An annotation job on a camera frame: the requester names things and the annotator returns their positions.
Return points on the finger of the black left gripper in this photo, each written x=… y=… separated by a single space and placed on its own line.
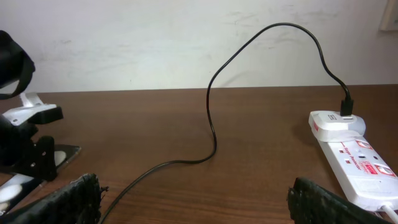
x=38 y=159

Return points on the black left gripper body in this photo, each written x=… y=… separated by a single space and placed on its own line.
x=15 y=141

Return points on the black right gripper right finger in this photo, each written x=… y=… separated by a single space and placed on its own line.
x=310 y=203

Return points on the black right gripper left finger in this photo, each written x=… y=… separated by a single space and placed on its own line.
x=77 y=202

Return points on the black smartphone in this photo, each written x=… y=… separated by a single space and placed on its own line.
x=20 y=187

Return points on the white USB charger plug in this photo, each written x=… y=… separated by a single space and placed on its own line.
x=330 y=126

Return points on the white power strip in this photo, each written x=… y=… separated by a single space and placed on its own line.
x=365 y=178

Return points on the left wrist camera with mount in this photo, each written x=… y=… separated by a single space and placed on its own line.
x=34 y=111

